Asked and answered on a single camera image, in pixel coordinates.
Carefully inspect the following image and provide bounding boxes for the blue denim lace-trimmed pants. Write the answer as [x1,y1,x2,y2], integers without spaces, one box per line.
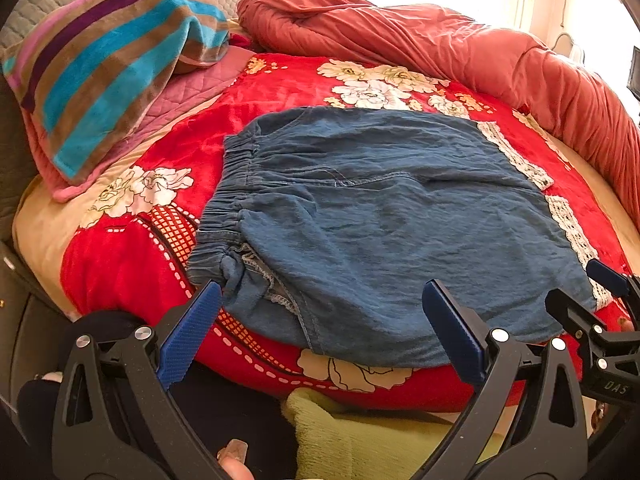
[188,107,610,368]

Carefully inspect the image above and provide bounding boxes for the left hand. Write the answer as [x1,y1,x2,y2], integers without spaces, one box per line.
[217,439,254,480]

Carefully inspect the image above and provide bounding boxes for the red floral bed blanket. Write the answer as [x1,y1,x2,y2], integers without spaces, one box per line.
[60,54,639,412]

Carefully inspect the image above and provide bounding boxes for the green clothed lap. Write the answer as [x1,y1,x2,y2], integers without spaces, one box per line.
[280,387,507,480]

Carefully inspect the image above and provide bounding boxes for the pink quilted pillow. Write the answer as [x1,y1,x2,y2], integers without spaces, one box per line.
[22,46,254,203]

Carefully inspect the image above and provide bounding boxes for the striped towel covered pillow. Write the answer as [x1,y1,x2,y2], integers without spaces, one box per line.
[1,0,229,185]

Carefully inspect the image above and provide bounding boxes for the rust red rolled duvet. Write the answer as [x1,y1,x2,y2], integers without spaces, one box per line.
[236,0,639,221]

